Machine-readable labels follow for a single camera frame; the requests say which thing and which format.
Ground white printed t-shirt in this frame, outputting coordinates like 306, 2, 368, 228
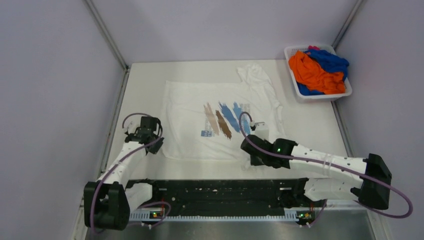
160, 64, 286, 162

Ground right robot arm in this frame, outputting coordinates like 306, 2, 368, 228
240, 134, 392, 210

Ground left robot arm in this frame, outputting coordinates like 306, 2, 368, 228
83, 113, 164, 232

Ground white plastic basket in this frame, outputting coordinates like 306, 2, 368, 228
284, 44, 353, 104

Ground orange t-shirt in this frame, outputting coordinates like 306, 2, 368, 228
288, 50, 347, 96

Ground blue t-shirt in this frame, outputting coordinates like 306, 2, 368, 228
296, 48, 350, 97

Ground pink t-shirt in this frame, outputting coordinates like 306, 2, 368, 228
308, 45, 320, 51

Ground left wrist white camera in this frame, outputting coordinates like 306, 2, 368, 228
124, 121, 140, 135

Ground wrist white camera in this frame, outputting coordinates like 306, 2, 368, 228
124, 121, 140, 135
250, 122, 270, 140

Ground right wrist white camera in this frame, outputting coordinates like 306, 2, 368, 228
250, 122, 270, 140

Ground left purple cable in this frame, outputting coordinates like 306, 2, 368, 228
90, 112, 172, 234

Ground purple cable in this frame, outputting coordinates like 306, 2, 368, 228
90, 112, 172, 234
238, 111, 414, 220

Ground left corner metal post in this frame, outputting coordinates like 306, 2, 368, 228
82, 0, 129, 71

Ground corner metal post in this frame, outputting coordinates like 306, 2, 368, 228
331, 0, 366, 50
82, 0, 129, 71

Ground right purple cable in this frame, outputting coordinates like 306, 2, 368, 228
238, 111, 414, 220

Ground right corner metal post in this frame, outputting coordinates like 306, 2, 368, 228
331, 0, 366, 50

